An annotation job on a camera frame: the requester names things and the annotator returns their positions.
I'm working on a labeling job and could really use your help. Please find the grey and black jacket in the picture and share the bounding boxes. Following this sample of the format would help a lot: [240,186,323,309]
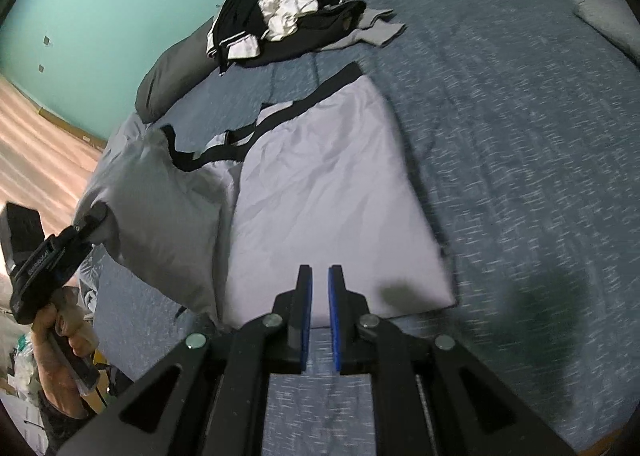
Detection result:
[76,64,456,328]

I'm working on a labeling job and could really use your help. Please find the black and white clothes pile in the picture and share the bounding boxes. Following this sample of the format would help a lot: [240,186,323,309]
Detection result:
[206,0,367,73]

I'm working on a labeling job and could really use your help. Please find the person's left hand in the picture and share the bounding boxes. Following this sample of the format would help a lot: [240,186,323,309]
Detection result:
[32,286,99,419]

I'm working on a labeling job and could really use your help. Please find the light grey pillow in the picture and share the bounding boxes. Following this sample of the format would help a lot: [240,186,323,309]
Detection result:
[82,112,148,196]

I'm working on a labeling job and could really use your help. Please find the left gripper black tracker box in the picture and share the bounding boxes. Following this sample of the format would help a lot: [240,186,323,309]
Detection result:
[1,202,44,276]

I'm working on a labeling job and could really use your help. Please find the pink curtain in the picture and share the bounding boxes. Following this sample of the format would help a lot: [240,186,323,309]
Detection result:
[0,78,101,234]

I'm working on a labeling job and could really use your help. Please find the grey sweatpants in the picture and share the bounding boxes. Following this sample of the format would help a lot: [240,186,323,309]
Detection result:
[319,8,406,52]

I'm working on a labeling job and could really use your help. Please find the folded grey garment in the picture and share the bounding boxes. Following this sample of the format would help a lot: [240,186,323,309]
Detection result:
[573,0,640,64]

